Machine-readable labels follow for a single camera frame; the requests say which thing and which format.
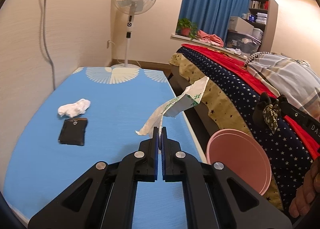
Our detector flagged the leopard print black scrunchie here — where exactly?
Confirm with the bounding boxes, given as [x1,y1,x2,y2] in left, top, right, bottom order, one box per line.
[252,92,287,134]

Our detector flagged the white green printed wrapper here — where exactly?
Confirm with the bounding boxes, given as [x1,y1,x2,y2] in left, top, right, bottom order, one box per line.
[136,76,209,137]

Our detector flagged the pink trash bin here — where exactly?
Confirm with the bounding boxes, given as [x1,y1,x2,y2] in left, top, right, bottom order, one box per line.
[206,128,272,195]

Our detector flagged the person right hand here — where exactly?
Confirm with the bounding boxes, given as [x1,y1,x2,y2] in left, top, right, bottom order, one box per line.
[289,157,320,218]

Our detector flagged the grey striped pillow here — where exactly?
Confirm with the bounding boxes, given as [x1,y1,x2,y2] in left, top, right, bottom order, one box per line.
[245,52,319,121]

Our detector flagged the black flat pouch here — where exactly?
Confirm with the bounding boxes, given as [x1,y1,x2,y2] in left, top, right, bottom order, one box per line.
[58,118,88,146]

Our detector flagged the blue patterned mat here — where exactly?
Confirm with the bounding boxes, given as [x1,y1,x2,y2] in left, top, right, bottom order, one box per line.
[3,67,204,228]

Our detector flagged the bed with star sheets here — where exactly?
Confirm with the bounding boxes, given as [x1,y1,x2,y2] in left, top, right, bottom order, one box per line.
[170,44,319,212]

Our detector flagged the white crumpled tissue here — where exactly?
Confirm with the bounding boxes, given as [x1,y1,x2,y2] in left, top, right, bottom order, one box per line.
[57,99,91,118]

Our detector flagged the clear storage bin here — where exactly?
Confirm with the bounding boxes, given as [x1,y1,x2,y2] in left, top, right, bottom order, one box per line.
[225,31,261,56]

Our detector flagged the beige box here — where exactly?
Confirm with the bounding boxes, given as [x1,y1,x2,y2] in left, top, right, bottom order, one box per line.
[228,16,254,35]

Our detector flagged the dark bookshelf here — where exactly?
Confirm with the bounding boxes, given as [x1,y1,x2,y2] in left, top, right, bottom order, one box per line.
[248,0,269,31]

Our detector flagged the pink folded clothes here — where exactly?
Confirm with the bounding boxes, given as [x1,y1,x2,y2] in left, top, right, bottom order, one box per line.
[197,30,224,47]

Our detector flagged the potted green plant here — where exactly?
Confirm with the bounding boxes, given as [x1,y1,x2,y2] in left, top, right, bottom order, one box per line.
[176,18,198,40]

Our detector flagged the blue curtain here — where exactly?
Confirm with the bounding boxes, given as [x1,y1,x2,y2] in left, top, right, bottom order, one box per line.
[179,0,250,40]

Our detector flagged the grey wall cable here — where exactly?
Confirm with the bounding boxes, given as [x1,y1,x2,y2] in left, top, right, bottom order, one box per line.
[38,0,57,91]

